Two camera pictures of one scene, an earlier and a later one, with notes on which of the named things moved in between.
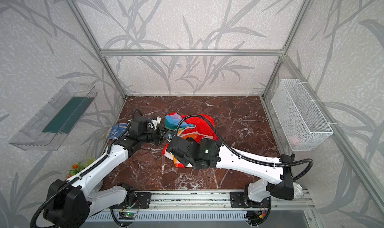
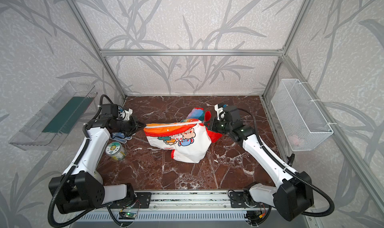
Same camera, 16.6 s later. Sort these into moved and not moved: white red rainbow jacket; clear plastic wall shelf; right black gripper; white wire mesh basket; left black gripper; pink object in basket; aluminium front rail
Moved: white red rainbow jacket; right black gripper; left black gripper
Not moved: aluminium front rail; pink object in basket; white wire mesh basket; clear plastic wall shelf
